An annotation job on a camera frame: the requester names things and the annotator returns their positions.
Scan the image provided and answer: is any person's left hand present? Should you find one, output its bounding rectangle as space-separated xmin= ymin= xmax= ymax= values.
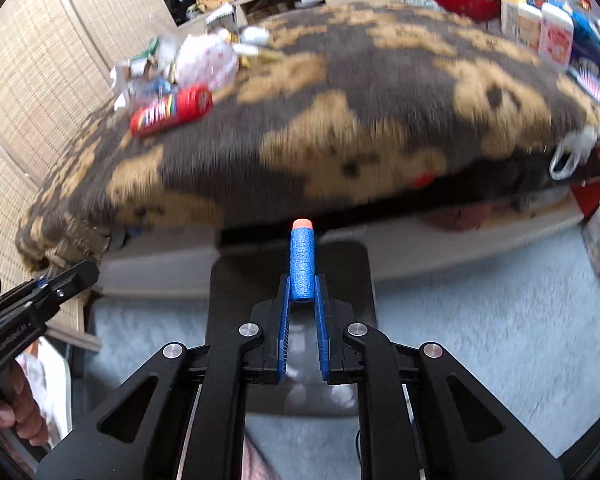
xmin=0 ymin=361 xmax=50 ymax=446

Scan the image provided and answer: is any blue foam dart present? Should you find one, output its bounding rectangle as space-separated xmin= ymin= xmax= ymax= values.
xmin=289 ymin=219 xmax=315 ymax=302

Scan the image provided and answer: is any brown teddy bear blanket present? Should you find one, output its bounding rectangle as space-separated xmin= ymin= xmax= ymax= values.
xmin=15 ymin=2 xmax=600 ymax=269

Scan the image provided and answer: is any star patterned plastic package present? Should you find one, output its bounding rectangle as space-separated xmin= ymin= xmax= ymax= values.
xmin=174 ymin=34 xmax=239 ymax=91

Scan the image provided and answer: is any woven folding screen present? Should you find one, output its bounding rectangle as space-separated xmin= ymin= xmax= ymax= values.
xmin=0 ymin=0 xmax=178 ymax=351

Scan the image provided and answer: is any red snack canister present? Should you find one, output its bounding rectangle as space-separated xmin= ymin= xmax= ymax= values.
xmin=130 ymin=84 xmax=213 ymax=138

